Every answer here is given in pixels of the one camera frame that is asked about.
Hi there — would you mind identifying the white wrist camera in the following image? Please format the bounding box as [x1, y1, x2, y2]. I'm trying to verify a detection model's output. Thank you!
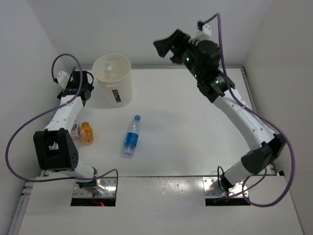
[53, 71, 70, 89]
[190, 21, 212, 42]

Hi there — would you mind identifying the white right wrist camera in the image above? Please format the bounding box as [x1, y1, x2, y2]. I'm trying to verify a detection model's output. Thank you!
[190, 21, 212, 42]

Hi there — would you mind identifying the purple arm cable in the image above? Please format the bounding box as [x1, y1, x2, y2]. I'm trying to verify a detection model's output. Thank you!
[204, 12, 296, 208]
[5, 53, 119, 183]

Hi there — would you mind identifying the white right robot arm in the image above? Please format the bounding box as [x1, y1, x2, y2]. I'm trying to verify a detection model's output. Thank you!
[153, 29, 286, 191]

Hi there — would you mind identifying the clear orange label bottle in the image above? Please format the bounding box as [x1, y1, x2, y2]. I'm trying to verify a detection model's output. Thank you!
[70, 120, 80, 140]

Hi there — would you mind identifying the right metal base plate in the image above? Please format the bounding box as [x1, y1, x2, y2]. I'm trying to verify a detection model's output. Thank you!
[202, 176, 248, 199]

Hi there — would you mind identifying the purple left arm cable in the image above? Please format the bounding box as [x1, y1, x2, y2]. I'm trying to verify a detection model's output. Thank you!
[5, 53, 119, 183]

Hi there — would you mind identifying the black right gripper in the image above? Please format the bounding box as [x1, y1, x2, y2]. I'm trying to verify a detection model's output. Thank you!
[154, 30, 203, 80]

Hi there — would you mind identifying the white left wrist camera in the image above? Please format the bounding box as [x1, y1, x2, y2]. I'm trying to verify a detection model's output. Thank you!
[53, 71, 70, 89]

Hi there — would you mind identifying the orange juice bottle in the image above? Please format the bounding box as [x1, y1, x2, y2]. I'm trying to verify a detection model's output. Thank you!
[80, 122, 94, 144]

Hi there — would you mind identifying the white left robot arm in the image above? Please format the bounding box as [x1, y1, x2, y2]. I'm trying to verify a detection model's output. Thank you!
[33, 70, 95, 179]

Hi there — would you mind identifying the white plastic bin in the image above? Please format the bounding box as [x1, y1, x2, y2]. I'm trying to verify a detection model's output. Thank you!
[92, 54, 133, 107]

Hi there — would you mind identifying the blue label water bottle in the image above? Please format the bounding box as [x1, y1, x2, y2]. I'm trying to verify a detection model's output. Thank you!
[122, 115, 141, 158]

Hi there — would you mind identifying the metal base plate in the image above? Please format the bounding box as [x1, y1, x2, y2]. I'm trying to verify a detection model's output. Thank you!
[202, 176, 248, 199]
[72, 177, 117, 199]

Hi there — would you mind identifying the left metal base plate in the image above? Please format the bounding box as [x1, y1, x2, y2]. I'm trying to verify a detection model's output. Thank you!
[72, 177, 117, 199]

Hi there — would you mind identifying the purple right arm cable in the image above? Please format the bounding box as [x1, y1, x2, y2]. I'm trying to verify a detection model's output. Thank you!
[204, 12, 296, 208]

